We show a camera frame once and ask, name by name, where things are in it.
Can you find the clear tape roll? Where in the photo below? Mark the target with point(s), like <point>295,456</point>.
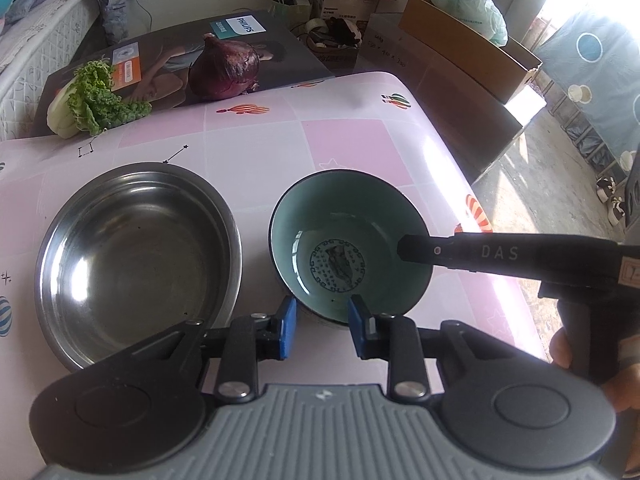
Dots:
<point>315,26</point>

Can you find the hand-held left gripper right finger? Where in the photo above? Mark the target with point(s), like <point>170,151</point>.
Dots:
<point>357,327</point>

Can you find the blue circle patterned cloth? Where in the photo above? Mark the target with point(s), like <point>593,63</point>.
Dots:
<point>590,80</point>

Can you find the stainless steel dish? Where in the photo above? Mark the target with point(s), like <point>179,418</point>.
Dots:
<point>135,260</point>

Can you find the person's right hand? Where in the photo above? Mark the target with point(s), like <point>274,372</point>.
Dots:
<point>559,350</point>

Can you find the green ceramic bowl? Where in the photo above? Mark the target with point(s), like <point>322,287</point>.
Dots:
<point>350,215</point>

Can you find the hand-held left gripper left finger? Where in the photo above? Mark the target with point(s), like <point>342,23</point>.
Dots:
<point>286,332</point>

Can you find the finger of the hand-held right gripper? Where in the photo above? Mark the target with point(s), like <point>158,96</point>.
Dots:
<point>422,250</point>

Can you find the green paper bag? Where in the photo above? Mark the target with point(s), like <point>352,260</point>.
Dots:
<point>290,7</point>

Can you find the black white sneaker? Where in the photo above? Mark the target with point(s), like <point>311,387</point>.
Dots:
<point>607,190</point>
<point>617,211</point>

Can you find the dark printed box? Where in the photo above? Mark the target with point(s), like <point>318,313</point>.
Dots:
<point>290,55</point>

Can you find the pink patterned tablecloth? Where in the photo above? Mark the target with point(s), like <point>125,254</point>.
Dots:
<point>310,140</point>

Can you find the pile of colourful clothes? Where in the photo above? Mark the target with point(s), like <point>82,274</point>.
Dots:
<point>40,50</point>

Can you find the green leaf lettuce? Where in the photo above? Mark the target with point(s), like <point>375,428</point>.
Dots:
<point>97,95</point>

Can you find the green white plastic bag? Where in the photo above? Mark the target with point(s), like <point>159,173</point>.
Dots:
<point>470,5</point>

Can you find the brown cardboard box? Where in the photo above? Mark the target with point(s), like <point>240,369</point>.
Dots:
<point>465,55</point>

